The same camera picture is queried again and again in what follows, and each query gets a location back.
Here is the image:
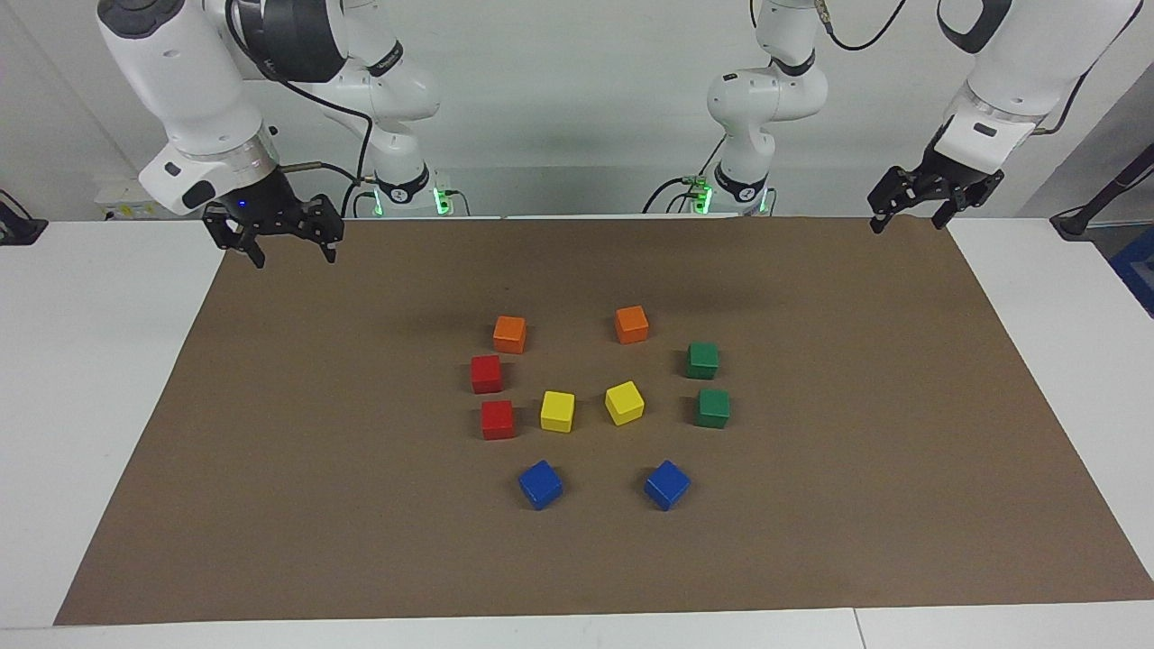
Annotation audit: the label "black stand with pole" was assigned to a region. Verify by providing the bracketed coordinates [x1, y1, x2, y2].
[1050, 142, 1154, 240]

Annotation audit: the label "white power strip box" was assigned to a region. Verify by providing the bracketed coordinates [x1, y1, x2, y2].
[95, 178, 168, 220]

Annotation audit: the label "blue crate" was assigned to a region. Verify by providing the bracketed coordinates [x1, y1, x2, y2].
[1107, 225, 1154, 318]

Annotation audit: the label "black clamp base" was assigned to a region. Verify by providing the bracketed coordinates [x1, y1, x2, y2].
[0, 189, 48, 246]

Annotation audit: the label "yellow wooden cube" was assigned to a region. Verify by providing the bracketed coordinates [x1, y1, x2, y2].
[605, 380, 646, 426]
[540, 390, 576, 434]

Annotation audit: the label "blue wooden cube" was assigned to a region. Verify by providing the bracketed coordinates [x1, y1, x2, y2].
[644, 460, 692, 512]
[518, 460, 564, 511]

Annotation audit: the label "brown table mat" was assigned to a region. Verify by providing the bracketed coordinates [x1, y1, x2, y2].
[52, 215, 1154, 626]

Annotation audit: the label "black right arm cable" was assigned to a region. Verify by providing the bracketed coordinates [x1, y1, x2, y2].
[225, 0, 380, 219]

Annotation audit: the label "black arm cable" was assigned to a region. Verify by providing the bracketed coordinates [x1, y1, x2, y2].
[225, 0, 380, 219]
[816, 0, 1146, 136]

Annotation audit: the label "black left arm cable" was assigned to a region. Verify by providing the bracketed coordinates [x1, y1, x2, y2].
[816, 0, 1146, 136]

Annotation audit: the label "black base cables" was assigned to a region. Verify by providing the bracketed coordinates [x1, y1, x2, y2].
[642, 135, 727, 215]

